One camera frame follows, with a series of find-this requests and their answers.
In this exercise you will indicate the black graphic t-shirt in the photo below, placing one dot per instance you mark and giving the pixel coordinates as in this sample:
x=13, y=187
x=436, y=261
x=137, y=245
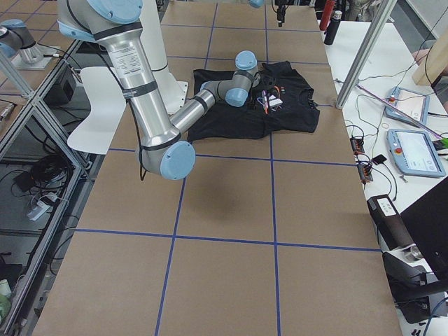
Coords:
x=297, y=112

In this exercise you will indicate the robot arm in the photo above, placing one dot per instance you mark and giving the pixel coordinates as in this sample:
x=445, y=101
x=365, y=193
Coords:
x=131, y=34

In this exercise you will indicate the white plastic chair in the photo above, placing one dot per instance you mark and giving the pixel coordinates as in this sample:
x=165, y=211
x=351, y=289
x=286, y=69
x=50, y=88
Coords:
x=107, y=105

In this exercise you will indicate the black water bottle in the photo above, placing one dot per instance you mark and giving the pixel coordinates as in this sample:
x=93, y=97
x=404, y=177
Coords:
x=332, y=28

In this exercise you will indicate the red bottle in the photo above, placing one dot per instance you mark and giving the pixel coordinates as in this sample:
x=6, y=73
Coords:
x=326, y=14

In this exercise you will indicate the near teach pendant tablet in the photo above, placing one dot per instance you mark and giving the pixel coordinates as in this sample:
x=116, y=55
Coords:
x=414, y=153

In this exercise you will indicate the teach pendant tablet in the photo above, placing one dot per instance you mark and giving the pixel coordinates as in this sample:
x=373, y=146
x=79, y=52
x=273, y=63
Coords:
x=411, y=103
x=414, y=153

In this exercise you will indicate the far teach pendant tablet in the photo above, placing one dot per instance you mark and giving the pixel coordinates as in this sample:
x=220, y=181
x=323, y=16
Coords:
x=411, y=103

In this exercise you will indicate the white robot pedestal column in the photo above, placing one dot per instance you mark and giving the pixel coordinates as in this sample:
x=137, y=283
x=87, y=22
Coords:
x=173, y=92

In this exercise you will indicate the aluminium frame post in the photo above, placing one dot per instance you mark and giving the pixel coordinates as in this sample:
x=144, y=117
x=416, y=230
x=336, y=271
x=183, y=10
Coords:
x=371, y=36

